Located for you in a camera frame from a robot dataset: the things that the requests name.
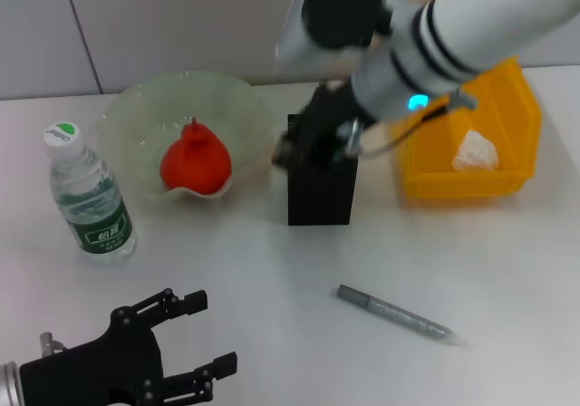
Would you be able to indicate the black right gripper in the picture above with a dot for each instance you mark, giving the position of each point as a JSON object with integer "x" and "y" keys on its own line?
{"x": 333, "y": 107}

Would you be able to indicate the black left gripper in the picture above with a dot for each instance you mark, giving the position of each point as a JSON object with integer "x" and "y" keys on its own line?
{"x": 95, "y": 370}

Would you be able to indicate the red-orange toy orange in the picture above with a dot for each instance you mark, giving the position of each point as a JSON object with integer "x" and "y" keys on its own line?
{"x": 195, "y": 166}

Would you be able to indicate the white paper ball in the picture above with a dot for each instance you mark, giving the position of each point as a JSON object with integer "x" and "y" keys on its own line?
{"x": 478, "y": 152}

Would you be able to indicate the clear water bottle green label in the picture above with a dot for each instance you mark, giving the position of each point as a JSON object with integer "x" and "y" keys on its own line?
{"x": 90, "y": 197}

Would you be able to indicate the grey marker pen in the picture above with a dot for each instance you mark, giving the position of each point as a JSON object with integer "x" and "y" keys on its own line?
{"x": 394, "y": 313}

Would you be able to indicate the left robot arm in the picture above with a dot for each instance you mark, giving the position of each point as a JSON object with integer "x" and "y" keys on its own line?
{"x": 9, "y": 385}

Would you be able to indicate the black mesh pen holder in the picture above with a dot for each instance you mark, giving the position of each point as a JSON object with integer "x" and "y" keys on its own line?
{"x": 317, "y": 197}

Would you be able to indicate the pale green glass fruit plate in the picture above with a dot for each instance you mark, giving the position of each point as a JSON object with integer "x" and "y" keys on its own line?
{"x": 136, "y": 116}

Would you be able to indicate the yellow plastic bin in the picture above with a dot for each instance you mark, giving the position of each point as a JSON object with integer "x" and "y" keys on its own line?
{"x": 498, "y": 120}

